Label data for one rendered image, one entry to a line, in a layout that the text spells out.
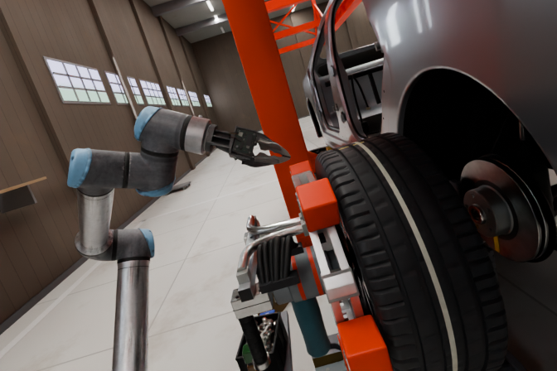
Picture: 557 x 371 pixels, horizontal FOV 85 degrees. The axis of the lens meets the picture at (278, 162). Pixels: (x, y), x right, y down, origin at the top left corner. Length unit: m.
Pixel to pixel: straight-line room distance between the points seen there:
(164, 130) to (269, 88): 0.65
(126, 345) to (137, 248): 0.32
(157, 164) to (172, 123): 0.11
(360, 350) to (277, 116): 0.93
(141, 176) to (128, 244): 0.55
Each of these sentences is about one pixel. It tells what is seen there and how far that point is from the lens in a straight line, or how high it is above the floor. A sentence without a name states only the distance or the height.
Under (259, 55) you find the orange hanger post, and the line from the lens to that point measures 1.32.
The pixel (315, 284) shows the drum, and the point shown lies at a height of 0.85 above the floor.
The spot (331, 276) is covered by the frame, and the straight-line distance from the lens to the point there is 0.68.
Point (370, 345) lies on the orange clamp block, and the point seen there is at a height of 0.88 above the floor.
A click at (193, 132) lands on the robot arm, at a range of 0.74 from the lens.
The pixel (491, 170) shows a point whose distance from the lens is 1.08.
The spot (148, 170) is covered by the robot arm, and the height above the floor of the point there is 1.29.
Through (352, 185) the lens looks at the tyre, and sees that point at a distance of 0.69.
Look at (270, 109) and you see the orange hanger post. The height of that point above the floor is 1.33.
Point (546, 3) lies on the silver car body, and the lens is 0.68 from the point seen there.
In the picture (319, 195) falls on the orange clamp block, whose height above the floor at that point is 1.14.
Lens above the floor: 1.35
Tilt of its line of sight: 10 degrees down
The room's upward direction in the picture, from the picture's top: 17 degrees counter-clockwise
